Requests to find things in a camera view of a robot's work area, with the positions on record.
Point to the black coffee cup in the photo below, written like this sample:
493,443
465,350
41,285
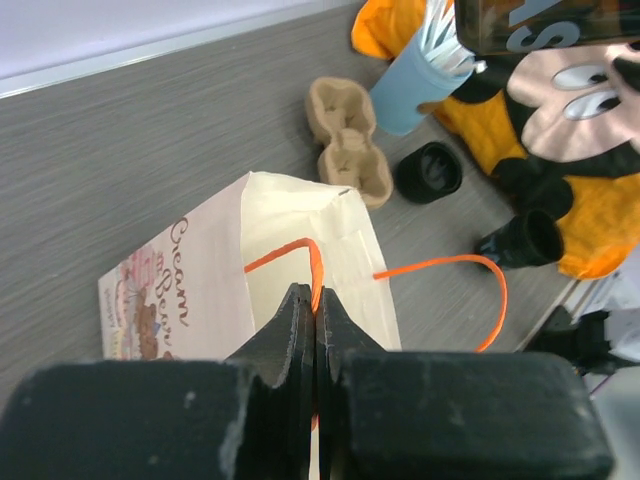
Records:
520,27
530,239

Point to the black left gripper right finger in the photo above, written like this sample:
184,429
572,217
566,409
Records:
438,415

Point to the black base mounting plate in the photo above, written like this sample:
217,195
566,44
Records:
582,342

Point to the light blue straw cup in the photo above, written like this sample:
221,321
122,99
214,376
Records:
429,69

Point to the black ribbed cup lid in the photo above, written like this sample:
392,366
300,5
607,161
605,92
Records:
428,174

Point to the cream paper bag orange handles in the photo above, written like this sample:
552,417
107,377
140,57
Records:
208,283

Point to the aluminium frame rail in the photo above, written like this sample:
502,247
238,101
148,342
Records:
46,43

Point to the brown pulp cup carrier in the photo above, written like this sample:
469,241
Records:
341,118

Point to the orange cartoon print cloth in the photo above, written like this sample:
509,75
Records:
558,131

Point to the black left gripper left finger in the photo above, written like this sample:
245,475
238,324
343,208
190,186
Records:
246,417

